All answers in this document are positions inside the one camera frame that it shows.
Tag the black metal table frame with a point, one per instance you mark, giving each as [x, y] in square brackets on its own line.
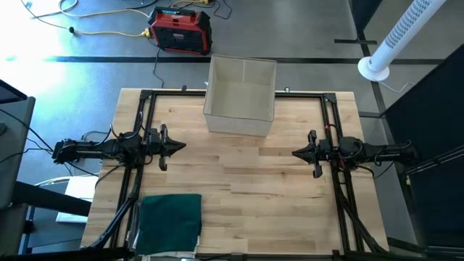
[170, 93]

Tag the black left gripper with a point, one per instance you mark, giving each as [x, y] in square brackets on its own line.
[157, 146]

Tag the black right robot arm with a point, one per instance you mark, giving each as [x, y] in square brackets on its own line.
[373, 151]

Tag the white flat board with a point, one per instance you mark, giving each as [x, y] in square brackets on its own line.
[81, 192]

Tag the black partition panel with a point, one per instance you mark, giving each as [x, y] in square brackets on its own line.
[427, 127]

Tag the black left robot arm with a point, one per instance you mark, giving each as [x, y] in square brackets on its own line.
[94, 148]

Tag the red black power station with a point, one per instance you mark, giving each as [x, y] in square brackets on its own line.
[179, 30]

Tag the beige fabric storage box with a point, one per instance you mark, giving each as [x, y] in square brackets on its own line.
[239, 94]

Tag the white tower fan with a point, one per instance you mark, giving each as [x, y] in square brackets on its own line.
[402, 30]

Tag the grey desk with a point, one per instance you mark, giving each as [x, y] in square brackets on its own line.
[14, 145]

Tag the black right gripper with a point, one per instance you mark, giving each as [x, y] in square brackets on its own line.
[320, 152]

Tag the dark green towel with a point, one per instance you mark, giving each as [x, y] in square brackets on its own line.
[168, 223]

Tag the grey partition screen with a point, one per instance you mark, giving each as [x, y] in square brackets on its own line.
[366, 14]

